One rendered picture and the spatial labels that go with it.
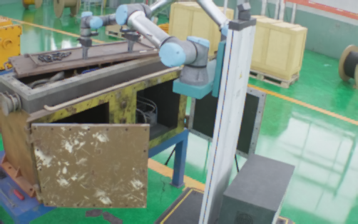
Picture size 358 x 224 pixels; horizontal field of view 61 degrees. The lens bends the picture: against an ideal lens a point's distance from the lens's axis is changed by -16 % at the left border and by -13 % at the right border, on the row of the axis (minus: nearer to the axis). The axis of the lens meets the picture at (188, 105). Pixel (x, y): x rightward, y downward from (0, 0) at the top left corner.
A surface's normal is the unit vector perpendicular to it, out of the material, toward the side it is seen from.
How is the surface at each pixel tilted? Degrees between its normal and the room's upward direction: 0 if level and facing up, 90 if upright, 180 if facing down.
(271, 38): 90
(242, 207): 90
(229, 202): 90
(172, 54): 93
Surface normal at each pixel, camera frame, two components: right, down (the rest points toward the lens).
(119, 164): 0.22, 0.41
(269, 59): -0.58, 0.27
